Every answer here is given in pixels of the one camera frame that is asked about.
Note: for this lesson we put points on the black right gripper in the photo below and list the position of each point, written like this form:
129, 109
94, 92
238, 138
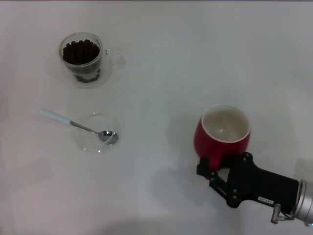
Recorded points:
259, 182

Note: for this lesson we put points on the red mug with white inside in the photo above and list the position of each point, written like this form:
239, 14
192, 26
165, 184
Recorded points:
204, 143

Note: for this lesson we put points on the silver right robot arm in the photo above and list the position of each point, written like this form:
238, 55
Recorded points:
305, 203

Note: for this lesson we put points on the dark coffee beans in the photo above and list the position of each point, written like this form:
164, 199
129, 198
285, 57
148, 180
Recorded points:
80, 52

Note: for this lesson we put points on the clear glass bowl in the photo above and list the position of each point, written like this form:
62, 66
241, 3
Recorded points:
91, 145

